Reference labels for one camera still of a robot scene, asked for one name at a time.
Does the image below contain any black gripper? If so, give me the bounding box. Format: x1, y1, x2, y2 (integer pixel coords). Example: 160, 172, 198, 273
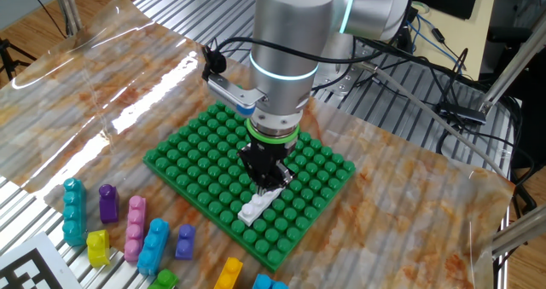
237, 140, 295, 196

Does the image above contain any white four-stud block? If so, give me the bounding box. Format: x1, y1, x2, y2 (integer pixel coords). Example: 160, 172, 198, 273
236, 187, 285, 227

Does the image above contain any green studded baseplate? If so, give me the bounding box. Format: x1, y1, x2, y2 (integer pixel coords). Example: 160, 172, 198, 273
142, 100, 357, 273

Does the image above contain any orange-yellow four-stud block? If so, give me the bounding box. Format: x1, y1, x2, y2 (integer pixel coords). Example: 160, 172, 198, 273
213, 257, 244, 289

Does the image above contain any blue two-by-two block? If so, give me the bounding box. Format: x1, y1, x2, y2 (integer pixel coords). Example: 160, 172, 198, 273
252, 274, 290, 289

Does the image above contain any indigo two-stud block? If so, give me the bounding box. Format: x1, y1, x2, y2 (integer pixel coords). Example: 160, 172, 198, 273
175, 223, 197, 261

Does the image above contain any marble pattern plastic mat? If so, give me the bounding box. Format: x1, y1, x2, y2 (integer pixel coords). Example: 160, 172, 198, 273
0, 0, 517, 289

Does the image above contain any blue three-stud block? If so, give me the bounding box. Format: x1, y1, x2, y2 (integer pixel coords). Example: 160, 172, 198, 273
136, 218, 171, 276

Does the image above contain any silver robot mounting plate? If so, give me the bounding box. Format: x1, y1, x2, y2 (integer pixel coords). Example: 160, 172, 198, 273
313, 32, 372, 96

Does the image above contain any pink four-stud block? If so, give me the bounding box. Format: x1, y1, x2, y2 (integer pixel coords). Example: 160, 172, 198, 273
124, 195, 148, 263

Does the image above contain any green two-stud block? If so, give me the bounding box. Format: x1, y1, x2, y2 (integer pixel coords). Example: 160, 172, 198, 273
148, 269, 180, 289

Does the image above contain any purple stepped block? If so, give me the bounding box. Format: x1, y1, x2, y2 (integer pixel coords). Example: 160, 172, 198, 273
98, 183, 120, 224

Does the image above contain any lime yellow curved block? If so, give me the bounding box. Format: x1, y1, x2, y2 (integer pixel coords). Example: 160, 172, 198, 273
86, 229, 111, 268

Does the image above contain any teal four-stud block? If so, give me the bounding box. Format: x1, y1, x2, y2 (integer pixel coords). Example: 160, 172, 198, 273
62, 177, 88, 246

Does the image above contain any black adapter box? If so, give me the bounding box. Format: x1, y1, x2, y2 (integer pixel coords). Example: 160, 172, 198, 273
434, 102, 488, 126

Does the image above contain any white fiducial tag board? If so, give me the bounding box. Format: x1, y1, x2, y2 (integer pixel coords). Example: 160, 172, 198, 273
0, 231, 83, 289

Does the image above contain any beige desk board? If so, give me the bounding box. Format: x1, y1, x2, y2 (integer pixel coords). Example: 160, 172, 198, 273
411, 0, 499, 82

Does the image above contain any black tripod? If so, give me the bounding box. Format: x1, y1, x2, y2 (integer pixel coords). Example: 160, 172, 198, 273
0, 37, 38, 82

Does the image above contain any green flange ring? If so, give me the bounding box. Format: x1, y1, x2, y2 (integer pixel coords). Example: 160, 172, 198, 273
245, 118, 301, 146

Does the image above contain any grey hose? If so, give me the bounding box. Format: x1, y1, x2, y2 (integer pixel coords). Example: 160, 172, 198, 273
352, 56, 508, 178

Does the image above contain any aluminium frame strut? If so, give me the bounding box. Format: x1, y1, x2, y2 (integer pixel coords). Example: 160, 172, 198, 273
490, 205, 546, 258
49, 0, 84, 38
479, 22, 546, 113

